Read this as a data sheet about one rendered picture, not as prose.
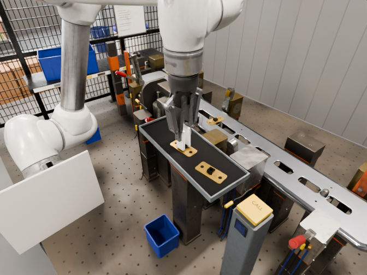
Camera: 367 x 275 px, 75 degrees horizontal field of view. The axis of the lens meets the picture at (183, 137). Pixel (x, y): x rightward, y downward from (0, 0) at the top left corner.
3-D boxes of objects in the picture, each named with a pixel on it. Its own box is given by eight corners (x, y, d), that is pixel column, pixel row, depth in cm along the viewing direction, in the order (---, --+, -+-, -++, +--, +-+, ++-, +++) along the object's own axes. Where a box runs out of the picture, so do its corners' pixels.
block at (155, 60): (166, 103, 183) (164, 57, 161) (158, 107, 180) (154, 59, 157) (161, 100, 188) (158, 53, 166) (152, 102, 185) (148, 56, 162)
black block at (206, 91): (213, 130, 157) (217, 89, 139) (201, 135, 153) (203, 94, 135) (207, 126, 161) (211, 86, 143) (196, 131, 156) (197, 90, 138)
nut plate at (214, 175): (228, 176, 63) (228, 173, 63) (219, 184, 61) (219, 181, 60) (202, 161, 68) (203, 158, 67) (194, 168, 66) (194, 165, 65)
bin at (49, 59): (99, 71, 149) (94, 51, 141) (46, 81, 139) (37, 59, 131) (94, 63, 161) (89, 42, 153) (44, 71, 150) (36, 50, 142)
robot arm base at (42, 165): (27, 180, 87) (19, 167, 87) (23, 188, 104) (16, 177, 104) (75, 158, 99) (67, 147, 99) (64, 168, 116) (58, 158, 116)
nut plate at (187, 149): (197, 151, 71) (197, 148, 70) (189, 157, 69) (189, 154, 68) (178, 139, 76) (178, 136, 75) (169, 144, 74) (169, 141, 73)
